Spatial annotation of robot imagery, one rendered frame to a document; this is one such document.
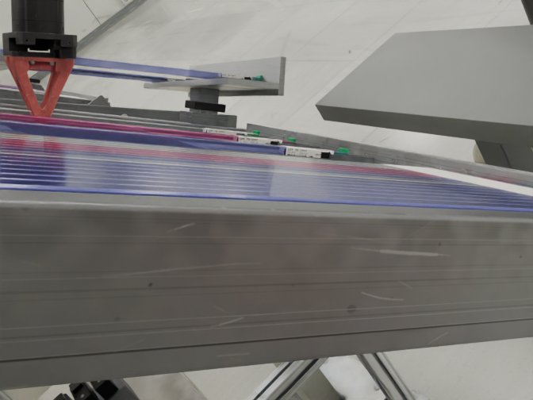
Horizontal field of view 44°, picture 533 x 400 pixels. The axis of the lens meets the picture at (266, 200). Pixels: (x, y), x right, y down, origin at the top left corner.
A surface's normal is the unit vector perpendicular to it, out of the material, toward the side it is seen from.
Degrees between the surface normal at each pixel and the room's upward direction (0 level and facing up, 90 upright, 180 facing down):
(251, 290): 90
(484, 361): 0
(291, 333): 90
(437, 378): 0
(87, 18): 90
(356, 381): 0
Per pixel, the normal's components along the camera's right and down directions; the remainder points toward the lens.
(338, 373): -0.51, -0.74
